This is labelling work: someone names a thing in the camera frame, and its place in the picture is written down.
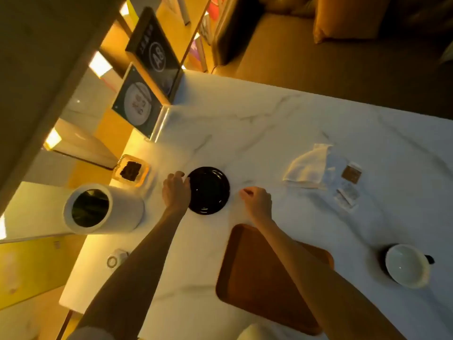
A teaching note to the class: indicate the person's right hand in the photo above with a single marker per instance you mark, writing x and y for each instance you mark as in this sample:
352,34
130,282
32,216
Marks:
258,205

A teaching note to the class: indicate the person's left hand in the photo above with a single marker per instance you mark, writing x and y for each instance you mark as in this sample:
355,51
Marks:
176,194

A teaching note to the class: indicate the person's left fingers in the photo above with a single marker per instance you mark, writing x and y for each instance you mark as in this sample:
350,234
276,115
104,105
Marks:
177,177

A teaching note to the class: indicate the person's right thumb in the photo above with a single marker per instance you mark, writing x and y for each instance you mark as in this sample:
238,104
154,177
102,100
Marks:
246,192

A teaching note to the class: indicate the black round plate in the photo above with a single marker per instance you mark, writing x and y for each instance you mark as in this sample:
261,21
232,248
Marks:
209,190

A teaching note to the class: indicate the person's left forearm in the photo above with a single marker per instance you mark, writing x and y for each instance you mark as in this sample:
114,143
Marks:
138,272

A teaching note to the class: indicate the person's right forearm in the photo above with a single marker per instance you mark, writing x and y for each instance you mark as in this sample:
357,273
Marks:
325,283

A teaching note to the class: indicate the glass dish with dark contents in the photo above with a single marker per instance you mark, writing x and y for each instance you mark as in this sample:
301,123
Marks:
131,170

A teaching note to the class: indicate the white folded napkin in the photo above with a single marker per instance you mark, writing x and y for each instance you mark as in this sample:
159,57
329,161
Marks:
308,169

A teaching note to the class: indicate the white cylindrical container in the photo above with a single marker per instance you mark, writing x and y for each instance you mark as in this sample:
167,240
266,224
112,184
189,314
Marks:
106,208

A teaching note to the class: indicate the acrylic sign with round picture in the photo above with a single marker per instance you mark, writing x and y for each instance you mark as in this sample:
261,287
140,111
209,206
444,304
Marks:
137,102

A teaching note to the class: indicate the brown wooden tray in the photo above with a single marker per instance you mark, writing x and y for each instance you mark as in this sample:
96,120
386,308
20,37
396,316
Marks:
262,279

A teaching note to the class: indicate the clear plastic sachet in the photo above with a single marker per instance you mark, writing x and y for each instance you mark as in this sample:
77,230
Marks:
347,197

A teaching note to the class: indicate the brown square sachet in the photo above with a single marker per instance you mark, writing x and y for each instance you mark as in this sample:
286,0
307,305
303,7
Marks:
351,174

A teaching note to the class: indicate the black table sign stand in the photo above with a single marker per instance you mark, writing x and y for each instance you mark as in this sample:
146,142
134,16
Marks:
154,56

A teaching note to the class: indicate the brown sofa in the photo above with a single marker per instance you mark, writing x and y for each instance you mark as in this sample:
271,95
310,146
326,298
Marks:
336,63

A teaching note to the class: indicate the orange cushion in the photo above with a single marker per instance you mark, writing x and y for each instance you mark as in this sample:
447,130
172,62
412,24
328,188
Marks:
346,17

